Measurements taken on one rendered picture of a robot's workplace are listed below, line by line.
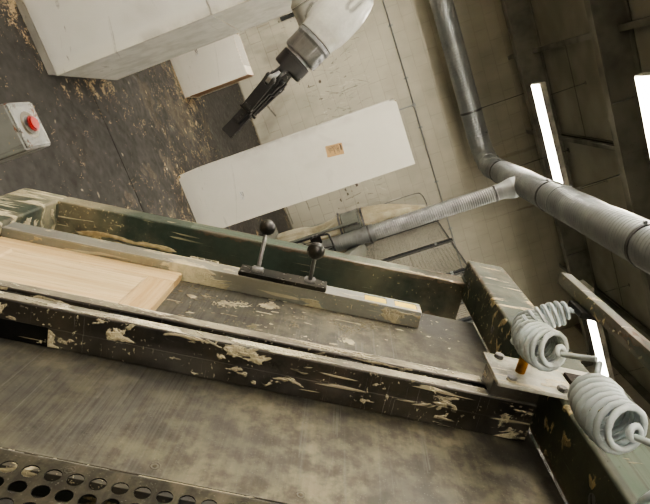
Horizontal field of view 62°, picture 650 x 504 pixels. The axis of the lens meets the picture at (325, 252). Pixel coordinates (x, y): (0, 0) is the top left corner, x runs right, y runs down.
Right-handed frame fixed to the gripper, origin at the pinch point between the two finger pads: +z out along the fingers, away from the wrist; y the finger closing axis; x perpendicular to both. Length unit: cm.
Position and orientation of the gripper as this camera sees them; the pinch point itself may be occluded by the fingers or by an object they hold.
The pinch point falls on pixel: (237, 123)
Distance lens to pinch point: 132.8
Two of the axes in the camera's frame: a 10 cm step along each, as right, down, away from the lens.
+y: 0.8, -1.1, 9.9
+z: -7.1, 6.9, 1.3
